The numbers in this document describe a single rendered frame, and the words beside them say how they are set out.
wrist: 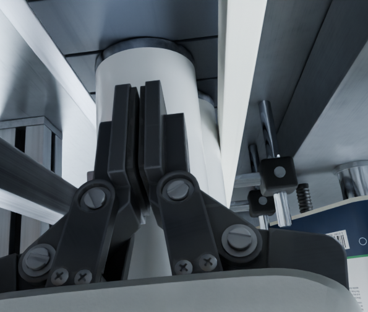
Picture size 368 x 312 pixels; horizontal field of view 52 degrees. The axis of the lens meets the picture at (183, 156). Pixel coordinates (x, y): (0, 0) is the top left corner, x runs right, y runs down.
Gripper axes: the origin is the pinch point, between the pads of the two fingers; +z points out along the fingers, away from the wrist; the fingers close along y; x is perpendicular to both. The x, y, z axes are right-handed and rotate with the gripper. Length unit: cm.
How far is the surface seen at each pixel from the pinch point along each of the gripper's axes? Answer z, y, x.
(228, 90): 3.2, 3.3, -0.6
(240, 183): 10.4, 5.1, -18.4
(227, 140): 5.3, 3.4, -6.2
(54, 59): 7.3, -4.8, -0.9
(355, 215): 10.5, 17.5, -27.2
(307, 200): 16.3, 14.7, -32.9
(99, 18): 6.2, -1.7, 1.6
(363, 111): 10.8, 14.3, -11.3
